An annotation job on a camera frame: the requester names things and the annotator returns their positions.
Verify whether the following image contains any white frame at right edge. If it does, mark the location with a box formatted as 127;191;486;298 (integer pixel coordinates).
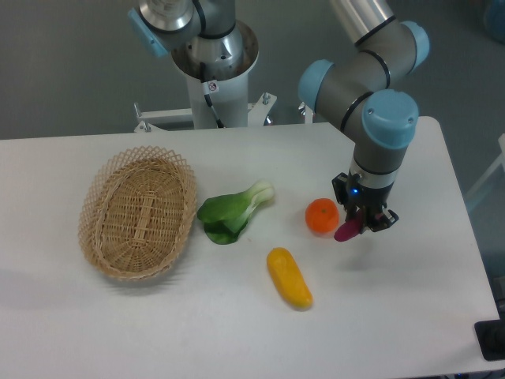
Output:
466;134;504;201

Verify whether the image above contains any woven wicker basket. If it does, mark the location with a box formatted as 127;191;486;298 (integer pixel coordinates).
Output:
78;146;196;281

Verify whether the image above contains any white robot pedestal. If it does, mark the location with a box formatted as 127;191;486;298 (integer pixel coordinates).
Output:
171;21;259;129

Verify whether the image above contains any black device at table corner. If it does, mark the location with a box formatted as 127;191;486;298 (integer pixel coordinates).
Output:
474;319;504;362

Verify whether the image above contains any green bok choy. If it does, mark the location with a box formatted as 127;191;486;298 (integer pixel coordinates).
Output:
196;180;275;245

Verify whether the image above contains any orange tangerine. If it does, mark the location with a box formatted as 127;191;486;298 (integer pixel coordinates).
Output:
305;198;339;234

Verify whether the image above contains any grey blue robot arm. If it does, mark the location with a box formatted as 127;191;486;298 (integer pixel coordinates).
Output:
128;1;430;240

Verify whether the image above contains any black cable on pedestal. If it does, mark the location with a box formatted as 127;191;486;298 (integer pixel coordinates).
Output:
199;62;226;129

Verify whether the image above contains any purple sweet potato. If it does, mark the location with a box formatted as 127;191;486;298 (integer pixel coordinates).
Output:
334;218;362;242

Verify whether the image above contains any yellow squash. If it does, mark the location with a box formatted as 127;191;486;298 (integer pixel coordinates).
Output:
267;247;313;310

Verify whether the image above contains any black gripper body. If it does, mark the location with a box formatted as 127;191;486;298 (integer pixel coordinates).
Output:
331;169;395;221

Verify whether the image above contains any white metal base frame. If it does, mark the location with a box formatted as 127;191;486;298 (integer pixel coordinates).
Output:
133;92;316;133

